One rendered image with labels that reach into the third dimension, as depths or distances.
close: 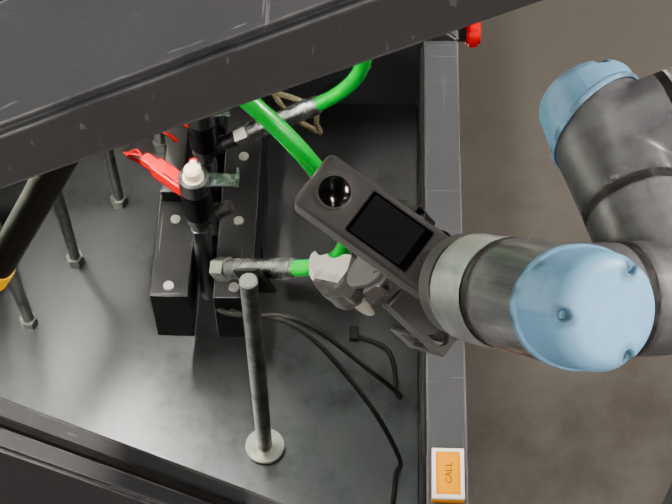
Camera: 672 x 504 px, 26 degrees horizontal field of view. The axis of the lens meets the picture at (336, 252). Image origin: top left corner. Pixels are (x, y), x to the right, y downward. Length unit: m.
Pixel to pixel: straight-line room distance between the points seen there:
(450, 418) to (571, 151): 0.45
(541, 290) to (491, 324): 0.06
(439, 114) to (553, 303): 0.74
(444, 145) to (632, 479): 1.02
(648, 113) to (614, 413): 1.51
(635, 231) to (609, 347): 0.11
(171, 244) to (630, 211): 0.61
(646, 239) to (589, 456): 1.50
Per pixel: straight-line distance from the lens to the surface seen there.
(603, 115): 1.01
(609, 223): 0.98
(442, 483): 1.35
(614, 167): 0.99
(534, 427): 2.46
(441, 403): 1.40
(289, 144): 1.06
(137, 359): 1.57
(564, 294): 0.86
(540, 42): 2.92
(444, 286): 0.96
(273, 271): 1.22
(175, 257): 1.45
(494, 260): 0.93
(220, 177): 1.34
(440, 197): 1.52
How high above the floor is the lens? 2.20
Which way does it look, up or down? 58 degrees down
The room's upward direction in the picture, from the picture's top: straight up
